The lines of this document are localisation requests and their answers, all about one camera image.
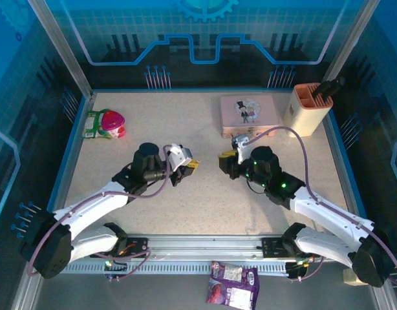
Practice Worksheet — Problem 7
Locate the pink tin box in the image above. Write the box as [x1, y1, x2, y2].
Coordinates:
[220, 95, 280, 140]

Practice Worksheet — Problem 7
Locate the pink lidded cup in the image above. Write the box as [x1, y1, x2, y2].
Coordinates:
[100, 110, 127, 140]

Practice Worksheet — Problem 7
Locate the beige orange knife block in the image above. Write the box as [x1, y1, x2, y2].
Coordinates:
[282, 83, 334, 138]

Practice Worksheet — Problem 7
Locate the green snack bag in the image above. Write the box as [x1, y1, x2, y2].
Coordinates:
[81, 109, 112, 140]

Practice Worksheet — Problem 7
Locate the purple snack bag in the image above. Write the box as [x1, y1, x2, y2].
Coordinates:
[206, 260, 261, 310]

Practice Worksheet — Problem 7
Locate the beige bottle black cap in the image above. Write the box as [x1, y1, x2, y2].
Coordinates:
[343, 267, 364, 287]

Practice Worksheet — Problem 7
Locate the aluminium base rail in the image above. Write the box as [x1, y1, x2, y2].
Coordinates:
[125, 234, 285, 261]

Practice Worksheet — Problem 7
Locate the slotted grey cable duct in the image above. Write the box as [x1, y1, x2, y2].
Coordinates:
[61, 260, 290, 276]

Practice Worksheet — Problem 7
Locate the black knife handle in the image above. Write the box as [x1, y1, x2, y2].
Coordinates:
[311, 76, 347, 98]

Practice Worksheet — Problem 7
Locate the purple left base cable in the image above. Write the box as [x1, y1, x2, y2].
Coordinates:
[103, 250, 153, 282]

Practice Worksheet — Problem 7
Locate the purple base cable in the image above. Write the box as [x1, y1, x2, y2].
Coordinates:
[103, 250, 153, 282]
[287, 256, 325, 282]

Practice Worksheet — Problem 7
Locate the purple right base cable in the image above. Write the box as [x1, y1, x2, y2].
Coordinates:
[287, 256, 325, 282]

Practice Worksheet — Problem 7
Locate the aluminium frame post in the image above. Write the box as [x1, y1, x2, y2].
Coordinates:
[321, 0, 380, 88]
[27, 0, 96, 98]

